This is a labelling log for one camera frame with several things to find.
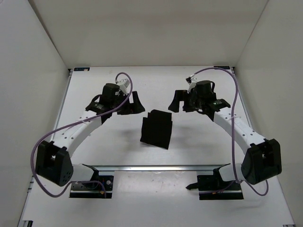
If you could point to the blue corner label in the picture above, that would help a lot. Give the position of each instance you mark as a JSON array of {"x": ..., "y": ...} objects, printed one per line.
[
  {"x": 81, "y": 69},
  {"x": 223, "y": 67}
]

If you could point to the aluminium front rail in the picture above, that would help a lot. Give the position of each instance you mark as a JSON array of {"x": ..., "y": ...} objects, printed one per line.
[{"x": 155, "y": 168}]

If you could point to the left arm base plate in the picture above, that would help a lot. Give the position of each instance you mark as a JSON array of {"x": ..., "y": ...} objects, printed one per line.
[{"x": 94, "y": 190}]

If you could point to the left blue corner label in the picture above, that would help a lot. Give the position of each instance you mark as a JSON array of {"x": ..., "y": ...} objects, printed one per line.
[{"x": 81, "y": 69}]

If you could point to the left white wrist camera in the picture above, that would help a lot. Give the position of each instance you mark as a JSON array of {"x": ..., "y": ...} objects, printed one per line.
[{"x": 123, "y": 85}]

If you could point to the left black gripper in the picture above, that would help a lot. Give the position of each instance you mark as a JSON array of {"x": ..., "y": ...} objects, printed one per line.
[{"x": 136, "y": 106}]

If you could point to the black skirt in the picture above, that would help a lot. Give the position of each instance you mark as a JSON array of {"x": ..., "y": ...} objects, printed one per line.
[{"x": 157, "y": 129}]

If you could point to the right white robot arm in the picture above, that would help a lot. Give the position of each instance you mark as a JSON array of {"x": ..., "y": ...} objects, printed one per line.
[{"x": 262, "y": 157}]

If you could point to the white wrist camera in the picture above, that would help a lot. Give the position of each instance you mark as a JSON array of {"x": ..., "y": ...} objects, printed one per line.
[
  {"x": 191, "y": 80},
  {"x": 123, "y": 85}
]

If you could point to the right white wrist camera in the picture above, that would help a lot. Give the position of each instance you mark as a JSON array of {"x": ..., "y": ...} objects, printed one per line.
[{"x": 191, "y": 80}]

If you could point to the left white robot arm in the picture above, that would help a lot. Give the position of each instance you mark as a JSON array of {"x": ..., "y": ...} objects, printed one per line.
[{"x": 53, "y": 160}]

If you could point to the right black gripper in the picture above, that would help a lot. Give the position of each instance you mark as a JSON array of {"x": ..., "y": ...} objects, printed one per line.
[{"x": 180, "y": 95}]

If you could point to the right blue corner label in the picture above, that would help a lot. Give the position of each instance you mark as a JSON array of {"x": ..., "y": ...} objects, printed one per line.
[{"x": 223, "y": 67}]

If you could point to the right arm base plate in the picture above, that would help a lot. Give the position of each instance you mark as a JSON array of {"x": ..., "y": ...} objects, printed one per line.
[{"x": 211, "y": 187}]

